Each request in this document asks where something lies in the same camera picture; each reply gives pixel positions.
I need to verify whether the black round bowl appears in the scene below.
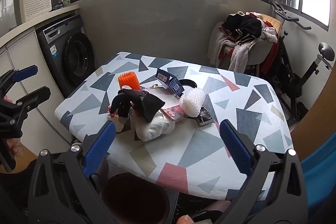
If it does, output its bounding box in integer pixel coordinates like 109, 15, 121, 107
180, 79, 197, 89

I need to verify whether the person's left hand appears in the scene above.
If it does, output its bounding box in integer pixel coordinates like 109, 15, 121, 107
5, 137, 25, 158

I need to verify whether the orange foam net sleeve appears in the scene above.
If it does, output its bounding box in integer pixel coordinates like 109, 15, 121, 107
118, 72, 141, 90

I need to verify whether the white foam fruit net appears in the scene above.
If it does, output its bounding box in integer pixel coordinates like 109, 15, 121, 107
179, 88, 207, 118

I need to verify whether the black striped jacket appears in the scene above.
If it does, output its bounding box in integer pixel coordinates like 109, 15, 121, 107
223, 13, 263, 39

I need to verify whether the grey front-load washing machine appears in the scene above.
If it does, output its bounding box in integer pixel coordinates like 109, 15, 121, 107
35, 14, 96, 98

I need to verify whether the black exercise bike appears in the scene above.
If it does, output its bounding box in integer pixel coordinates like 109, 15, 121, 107
268, 0, 336, 122

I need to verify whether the white plastic bag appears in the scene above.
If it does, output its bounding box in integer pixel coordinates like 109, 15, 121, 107
134, 110, 176, 142

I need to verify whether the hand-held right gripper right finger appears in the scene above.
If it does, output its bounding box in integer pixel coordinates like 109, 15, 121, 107
218, 119, 309, 224

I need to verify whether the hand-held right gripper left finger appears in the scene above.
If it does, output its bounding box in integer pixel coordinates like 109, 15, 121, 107
28, 121, 117, 224

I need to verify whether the blue cardboard box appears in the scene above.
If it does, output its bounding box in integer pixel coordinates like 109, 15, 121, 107
156, 68, 184, 96

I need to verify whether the clear plastic packaging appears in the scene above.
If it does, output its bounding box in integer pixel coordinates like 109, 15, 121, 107
142, 84, 182, 109

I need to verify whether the table with geometric cloth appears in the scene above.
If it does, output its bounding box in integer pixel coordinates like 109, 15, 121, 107
54, 51, 294, 201

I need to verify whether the pink snack packet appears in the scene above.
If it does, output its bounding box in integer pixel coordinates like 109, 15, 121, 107
161, 106, 188, 124

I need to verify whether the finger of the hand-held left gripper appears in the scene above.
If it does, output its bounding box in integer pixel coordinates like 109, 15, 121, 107
12, 86, 52, 112
0, 65, 39, 97

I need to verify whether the red garment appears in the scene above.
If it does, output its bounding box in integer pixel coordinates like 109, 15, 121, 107
261, 42, 280, 72

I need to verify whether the beige chair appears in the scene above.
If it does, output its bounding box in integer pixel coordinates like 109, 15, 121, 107
207, 14, 282, 77

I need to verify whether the white fleece blanket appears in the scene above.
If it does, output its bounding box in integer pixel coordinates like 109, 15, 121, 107
209, 25, 279, 73

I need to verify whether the dark snack wrapper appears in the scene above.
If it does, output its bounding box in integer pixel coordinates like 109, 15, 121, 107
196, 106, 213, 126

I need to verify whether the black fabric glove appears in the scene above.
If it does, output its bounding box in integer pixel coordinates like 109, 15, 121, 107
109, 89, 166, 124

